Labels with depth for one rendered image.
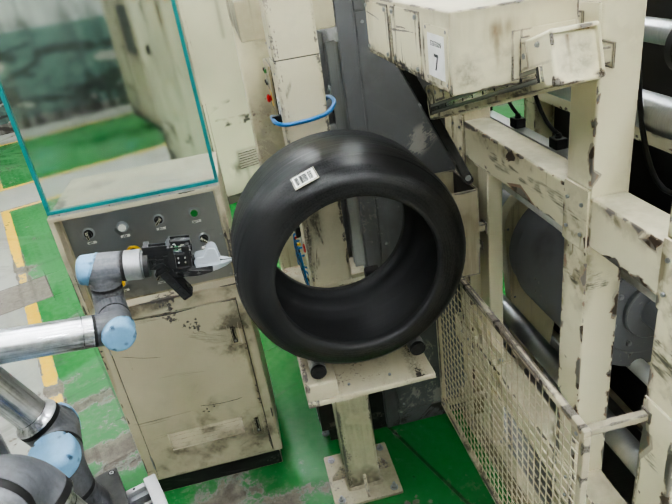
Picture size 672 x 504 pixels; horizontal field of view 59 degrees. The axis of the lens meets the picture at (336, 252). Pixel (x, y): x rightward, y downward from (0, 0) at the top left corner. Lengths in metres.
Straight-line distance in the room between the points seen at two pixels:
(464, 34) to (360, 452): 1.68
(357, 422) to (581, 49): 1.58
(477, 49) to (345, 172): 0.41
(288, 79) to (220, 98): 3.45
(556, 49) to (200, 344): 1.62
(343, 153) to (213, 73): 3.76
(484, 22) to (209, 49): 4.06
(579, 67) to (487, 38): 0.16
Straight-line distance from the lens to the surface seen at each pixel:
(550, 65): 1.10
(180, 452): 2.59
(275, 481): 2.63
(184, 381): 2.36
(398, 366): 1.77
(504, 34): 1.16
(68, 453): 1.61
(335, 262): 1.89
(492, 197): 1.91
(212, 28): 5.07
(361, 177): 1.36
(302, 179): 1.35
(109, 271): 1.52
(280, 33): 1.67
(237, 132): 5.22
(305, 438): 2.77
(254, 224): 1.39
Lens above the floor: 1.91
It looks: 27 degrees down
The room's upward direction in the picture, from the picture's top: 9 degrees counter-clockwise
